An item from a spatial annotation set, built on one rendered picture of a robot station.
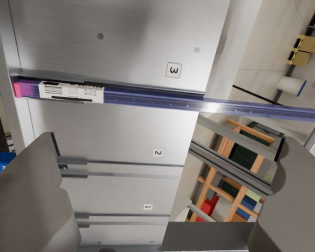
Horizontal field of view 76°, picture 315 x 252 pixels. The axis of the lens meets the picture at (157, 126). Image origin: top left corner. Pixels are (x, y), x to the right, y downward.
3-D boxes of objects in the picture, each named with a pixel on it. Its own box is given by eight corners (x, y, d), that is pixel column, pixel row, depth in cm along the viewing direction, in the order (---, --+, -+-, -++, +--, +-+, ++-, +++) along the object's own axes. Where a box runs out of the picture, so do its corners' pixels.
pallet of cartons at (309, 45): (290, 64, 634) (315, 70, 599) (285, 63, 547) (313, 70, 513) (304, 36, 600) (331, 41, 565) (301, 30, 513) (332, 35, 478)
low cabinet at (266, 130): (213, 187, 548) (242, 206, 507) (240, 128, 472) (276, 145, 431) (237, 162, 698) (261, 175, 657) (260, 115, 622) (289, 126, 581)
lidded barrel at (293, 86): (278, 89, 668) (299, 96, 636) (275, 90, 629) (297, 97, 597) (285, 74, 647) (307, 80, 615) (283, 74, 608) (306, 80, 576)
